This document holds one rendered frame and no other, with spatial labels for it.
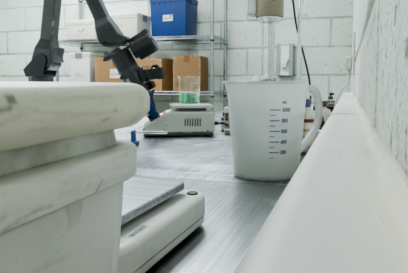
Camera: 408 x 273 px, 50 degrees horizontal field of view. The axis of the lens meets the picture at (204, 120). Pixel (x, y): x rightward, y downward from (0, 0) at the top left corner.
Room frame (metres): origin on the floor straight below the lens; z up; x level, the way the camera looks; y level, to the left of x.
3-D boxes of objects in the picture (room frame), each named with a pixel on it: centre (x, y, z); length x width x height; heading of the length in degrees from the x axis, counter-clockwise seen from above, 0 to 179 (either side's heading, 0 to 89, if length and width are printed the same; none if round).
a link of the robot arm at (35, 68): (1.26, 0.46, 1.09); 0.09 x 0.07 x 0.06; 172
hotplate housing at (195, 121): (1.27, 0.06, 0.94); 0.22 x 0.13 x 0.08; 96
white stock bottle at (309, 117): (0.95, -0.21, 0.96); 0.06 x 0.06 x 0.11
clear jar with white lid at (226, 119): (1.27, -0.09, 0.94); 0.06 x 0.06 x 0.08
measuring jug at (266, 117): (0.70, -0.11, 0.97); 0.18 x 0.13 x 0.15; 113
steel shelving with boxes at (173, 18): (3.77, 0.55, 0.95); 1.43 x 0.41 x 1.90; 72
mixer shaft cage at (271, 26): (1.64, -0.24, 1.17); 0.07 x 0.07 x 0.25
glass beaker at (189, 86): (1.28, 0.05, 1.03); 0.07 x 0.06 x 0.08; 119
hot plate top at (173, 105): (1.28, 0.04, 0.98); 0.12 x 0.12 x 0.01; 6
